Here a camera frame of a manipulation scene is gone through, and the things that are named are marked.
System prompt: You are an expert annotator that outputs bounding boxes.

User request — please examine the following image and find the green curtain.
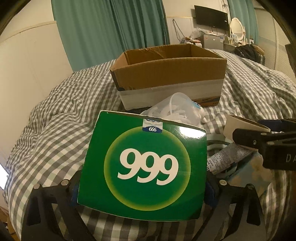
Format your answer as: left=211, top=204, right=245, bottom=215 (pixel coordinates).
left=51, top=0, right=170, bottom=71
left=228, top=0, right=259, bottom=44

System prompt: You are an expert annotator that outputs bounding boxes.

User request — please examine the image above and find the light blue plastic hook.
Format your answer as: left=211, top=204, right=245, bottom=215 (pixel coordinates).
left=206, top=133, right=232, bottom=152

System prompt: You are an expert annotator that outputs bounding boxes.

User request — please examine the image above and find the clear plastic bag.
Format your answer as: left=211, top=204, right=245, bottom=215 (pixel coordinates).
left=141, top=92, right=206, bottom=128

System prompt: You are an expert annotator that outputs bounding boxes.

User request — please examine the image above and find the small white carton box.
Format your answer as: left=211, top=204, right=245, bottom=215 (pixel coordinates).
left=223, top=115, right=270, bottom=141

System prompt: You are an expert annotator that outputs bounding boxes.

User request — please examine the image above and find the black backpack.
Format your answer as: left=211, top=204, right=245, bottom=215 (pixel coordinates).
left=234, top=44, right=265, bottom=65

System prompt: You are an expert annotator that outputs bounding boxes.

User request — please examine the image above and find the green 999 medicine box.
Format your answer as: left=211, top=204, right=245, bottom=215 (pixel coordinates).
left=77, top=110, right=207, bottom=221

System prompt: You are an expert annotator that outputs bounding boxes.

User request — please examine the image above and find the silver mini fridge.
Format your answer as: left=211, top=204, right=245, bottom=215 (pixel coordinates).
left=201, top=32, right=224, bottom=50

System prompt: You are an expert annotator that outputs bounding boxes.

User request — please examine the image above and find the grey checkered bed duvet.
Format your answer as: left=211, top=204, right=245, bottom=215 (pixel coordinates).
left=4, top=50, right=295, bottom=240

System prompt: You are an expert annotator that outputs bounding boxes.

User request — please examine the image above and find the blue floral tissue pack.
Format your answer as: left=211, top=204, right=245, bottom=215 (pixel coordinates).
left=227, top=153, right=273, bottom=197

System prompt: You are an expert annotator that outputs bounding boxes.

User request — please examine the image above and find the black wall television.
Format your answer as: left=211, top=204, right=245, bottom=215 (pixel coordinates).
left=194, top=6, right=229, bottom=31

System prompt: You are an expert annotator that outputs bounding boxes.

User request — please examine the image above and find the white oval vanity mirror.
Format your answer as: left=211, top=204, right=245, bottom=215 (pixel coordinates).
left=230, top=17, right=246, bottom=42

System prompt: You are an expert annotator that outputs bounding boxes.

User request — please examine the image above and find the brown cardboard box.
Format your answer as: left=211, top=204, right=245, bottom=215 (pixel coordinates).
left=110, top=44, right=227, bottom=110

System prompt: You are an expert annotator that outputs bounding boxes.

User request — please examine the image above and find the white ointment tube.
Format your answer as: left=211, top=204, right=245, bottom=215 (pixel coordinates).
left=207, top=143, right=254, bottom=175

